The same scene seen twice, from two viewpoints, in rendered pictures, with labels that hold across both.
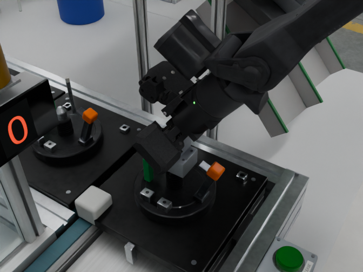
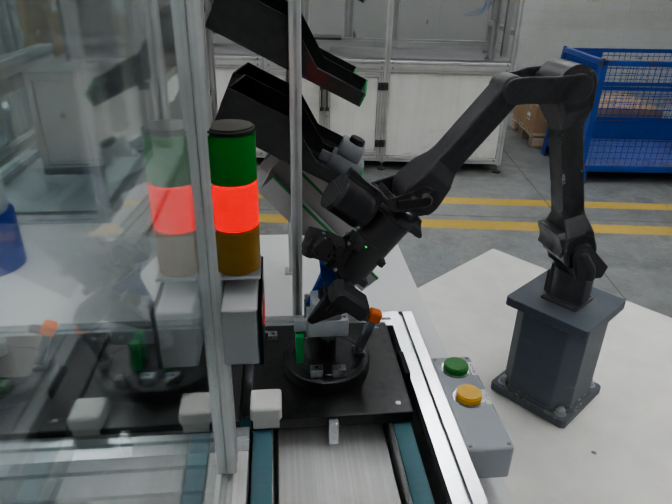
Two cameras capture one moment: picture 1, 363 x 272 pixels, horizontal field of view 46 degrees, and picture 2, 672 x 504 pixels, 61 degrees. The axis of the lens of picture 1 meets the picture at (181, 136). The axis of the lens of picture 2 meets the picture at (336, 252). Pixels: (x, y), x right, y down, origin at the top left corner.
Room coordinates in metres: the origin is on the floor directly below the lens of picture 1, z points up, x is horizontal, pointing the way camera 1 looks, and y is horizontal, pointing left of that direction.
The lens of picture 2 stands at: (-0.09, 0.48, 1.56)
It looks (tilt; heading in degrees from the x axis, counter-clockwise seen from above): 27 degrees down; 320
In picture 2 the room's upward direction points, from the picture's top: 1 degrees clockwise
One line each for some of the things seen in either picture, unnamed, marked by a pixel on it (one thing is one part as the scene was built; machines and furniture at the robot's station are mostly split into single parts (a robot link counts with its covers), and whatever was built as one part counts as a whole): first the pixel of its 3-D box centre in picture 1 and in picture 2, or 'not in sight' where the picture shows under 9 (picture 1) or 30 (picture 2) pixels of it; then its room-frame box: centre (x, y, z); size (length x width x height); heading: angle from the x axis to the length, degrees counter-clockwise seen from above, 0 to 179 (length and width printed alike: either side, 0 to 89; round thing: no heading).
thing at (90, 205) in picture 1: (94, 205); (265, 408); (0.47, 0.15, 0.97); 0.05 x 0.05 x 0.04; 57
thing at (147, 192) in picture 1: (147, 195); (316, 371); (0.46, 0.06, 1.00); 0.02 x 0.01 x 0.02; 57
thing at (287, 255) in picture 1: (288, 260); (455, 368); (0.36, -0.16, 0.96); 0.04 x 0.04 x 0.02
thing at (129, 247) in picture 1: (130, 253); (333, 431); (0.39, 0.08, 0.95); 0.01 x 0.01 x 0.04; 57
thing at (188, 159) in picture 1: (168, 144); (320, 310); (0.50, 0.02, 1.08); 0.08 x 0.04 x 0.07; 57
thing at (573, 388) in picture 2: not in sight; (555, 346); (0.30, -0.35, 0.96); 0.15 x 0.15 x 0.20; 4
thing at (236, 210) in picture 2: not in sight; (233, 202); (0.40, 0.22, 1.33); 0.05 x 0.05 x 0.05
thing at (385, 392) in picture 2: (175, 195); (326, 369); (0.49, 0.01, 0.96); 0.24 x 0.24 x 0.02; 57
